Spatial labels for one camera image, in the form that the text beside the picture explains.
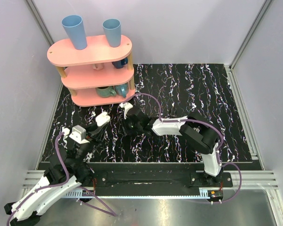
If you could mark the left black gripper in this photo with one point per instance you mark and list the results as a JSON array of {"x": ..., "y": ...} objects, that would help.
[{"x": 94, "y": 131}]

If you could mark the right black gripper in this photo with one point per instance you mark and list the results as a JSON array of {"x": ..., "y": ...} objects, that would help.
[{"x": 125, "y": 128}]

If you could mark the white earbud charging case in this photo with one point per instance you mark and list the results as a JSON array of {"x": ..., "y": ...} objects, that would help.
[{"x": 102, "y": 119}]

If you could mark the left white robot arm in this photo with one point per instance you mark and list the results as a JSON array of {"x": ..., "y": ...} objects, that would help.
[{"x": 68, "y": 171}]

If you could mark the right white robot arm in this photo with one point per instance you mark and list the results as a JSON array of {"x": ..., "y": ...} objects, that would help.
[{"x": 201, "y": 135}]

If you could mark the teal ceramic mug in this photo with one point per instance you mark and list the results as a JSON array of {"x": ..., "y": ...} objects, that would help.
[{"x": 122, "y": 90}]

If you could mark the green ceramic mug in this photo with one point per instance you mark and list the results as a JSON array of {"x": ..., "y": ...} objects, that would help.
[{"x": 106, "y": 92}]

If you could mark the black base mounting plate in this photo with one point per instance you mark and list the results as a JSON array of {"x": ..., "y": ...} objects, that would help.
[{"x": 151, "y": 180}]

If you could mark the pink three-tier shelf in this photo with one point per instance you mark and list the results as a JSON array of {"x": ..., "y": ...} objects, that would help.
[{"x": 77, "y": 74}]

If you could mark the dark blue mug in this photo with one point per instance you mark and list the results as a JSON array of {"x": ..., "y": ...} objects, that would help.
[{"x": 120, "y": 64}]

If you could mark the pink mug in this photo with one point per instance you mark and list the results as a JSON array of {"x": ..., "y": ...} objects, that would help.
[{"x": 98, "y": 66}]

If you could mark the black marbled table mat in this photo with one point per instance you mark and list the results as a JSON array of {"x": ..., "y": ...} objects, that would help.
[{"x": 174, "y": 90}]

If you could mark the right light blue cup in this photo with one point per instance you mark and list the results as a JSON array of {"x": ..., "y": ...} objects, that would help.
[{"x": 112, "y": 30}]

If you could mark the light blue cup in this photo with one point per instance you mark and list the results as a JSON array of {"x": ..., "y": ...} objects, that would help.
[
  {"x": 73, "y": 25},
  {"x": 112, "y": 30}
]

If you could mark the left light blue cup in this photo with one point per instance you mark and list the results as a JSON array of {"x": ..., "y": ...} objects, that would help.
[{"x": 73, "y": 25}]

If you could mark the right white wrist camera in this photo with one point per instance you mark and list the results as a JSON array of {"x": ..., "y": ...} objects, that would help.
[{"x": 126, "y": 106}]

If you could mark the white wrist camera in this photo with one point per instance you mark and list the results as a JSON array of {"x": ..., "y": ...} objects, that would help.
[
  {"x": 126, "y": 106},
  {"x": 76, "y": 133}
]

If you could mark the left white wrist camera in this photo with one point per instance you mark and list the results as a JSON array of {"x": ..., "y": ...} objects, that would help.
[{"x": 76, "y": 133}]

